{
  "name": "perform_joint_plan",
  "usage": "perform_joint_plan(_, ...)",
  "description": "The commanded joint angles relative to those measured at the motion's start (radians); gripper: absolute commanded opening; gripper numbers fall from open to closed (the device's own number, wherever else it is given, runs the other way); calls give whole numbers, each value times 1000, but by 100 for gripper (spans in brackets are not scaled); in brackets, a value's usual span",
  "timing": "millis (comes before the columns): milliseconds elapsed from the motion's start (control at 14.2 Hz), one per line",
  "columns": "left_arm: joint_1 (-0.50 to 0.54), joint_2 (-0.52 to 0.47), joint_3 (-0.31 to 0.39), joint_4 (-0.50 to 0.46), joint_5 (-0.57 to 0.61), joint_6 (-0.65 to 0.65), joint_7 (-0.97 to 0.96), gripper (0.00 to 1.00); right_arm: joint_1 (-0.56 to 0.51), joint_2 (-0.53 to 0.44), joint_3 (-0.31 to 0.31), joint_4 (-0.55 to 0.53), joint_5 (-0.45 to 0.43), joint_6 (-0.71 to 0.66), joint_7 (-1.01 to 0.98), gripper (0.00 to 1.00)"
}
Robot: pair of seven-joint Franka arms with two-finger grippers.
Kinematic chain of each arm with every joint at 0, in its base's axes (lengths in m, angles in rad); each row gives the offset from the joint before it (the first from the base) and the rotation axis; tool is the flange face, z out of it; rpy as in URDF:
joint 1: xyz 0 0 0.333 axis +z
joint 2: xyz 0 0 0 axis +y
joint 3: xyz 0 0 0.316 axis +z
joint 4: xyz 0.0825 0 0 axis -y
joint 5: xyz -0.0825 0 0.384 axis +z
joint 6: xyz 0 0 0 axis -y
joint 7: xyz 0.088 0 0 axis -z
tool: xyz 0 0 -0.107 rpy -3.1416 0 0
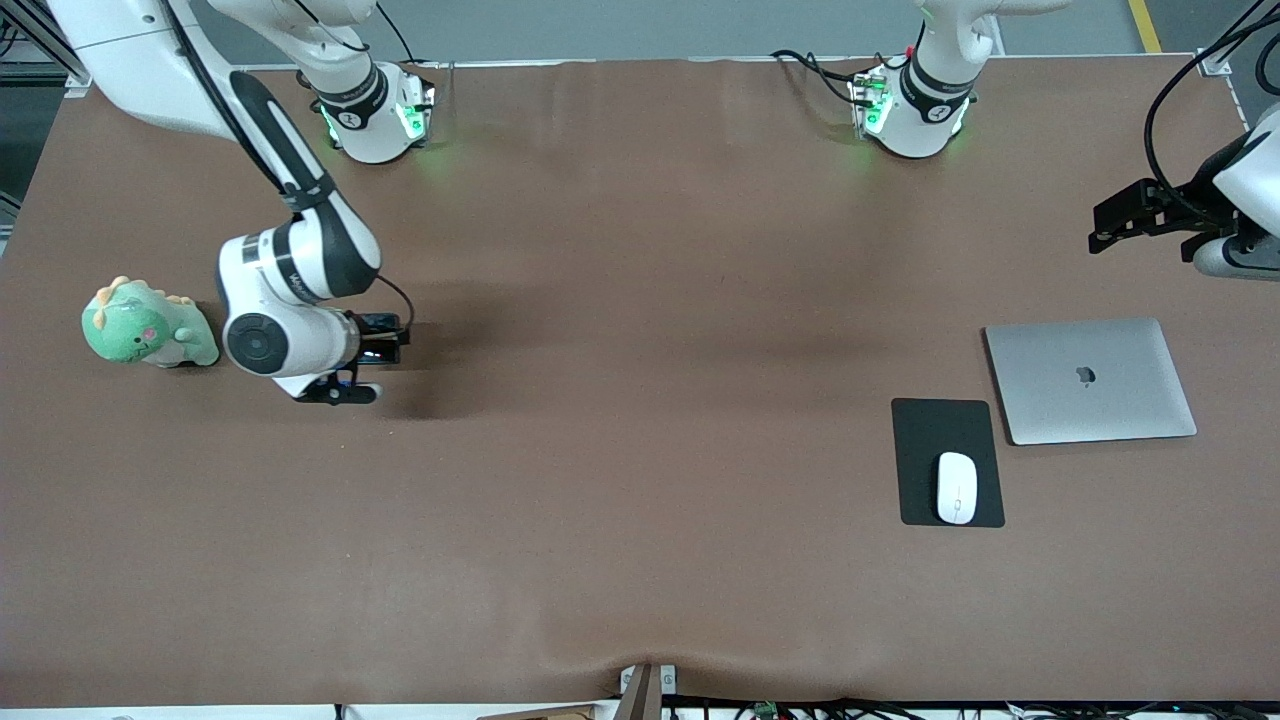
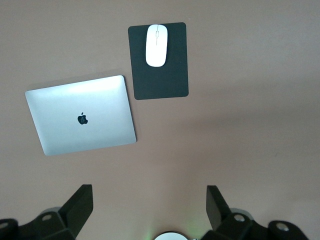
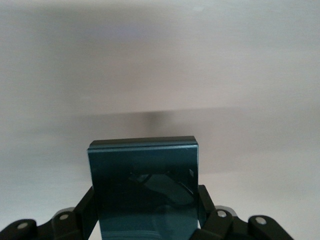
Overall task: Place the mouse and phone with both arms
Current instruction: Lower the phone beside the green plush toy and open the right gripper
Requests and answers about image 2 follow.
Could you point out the white computer mouse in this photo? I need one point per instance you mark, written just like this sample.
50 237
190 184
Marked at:
156 47

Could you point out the silver closed laptop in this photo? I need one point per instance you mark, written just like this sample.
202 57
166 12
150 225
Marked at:
82 115

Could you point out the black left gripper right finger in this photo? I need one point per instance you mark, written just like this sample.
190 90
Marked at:
220 215

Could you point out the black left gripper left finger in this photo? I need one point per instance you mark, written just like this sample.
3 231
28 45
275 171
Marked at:
75 212

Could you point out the black mouse pad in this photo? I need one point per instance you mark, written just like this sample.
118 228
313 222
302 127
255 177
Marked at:
160 82

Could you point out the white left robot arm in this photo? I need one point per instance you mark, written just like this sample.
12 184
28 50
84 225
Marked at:
170 236

